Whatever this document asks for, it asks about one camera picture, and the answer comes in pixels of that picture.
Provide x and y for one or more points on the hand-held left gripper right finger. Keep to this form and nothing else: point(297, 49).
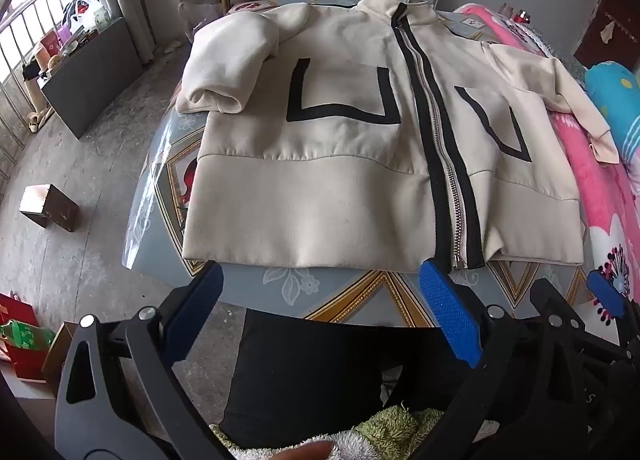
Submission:
point(450, 320)

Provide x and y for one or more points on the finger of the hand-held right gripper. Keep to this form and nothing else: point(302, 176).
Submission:
point(547, 297)
point(606, 295)

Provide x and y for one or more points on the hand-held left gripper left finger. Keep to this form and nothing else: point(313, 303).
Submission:
point(200, 310)

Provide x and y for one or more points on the beige zip jacket black trim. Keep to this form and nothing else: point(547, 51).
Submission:
point(325, 180)

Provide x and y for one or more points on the person's left hand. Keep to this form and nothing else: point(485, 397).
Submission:
point(310, 451)

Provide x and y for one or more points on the blue printed tablecloth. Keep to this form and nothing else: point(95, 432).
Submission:
point(350, 290)

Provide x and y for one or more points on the pink printed blanket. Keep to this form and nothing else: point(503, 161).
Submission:
point(595, 190)

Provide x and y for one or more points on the green white fuzzy garment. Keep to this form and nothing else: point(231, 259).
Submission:
point(390, 427)

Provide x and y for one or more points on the cardboard box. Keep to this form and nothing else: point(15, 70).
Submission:
point(57, 360)

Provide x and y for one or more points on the brown wooden box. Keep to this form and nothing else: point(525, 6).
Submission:
point(50, 207)

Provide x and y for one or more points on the red box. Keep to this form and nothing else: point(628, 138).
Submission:
point(22, 365)

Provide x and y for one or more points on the blue dotted pillow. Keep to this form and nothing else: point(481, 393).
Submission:
point(615, 90)

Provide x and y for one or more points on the grey low cabinet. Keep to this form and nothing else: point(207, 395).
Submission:
point(95, 75)

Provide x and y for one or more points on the dark red cabinet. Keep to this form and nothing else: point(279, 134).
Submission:
point(610, 15)

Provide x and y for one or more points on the red glass jars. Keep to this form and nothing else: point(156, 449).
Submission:
point(517, 14)

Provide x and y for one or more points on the clear plastic bag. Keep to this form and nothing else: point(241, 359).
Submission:
point(200, 20)

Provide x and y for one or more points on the white plastic bag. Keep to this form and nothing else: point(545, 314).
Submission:
point(87, 15)

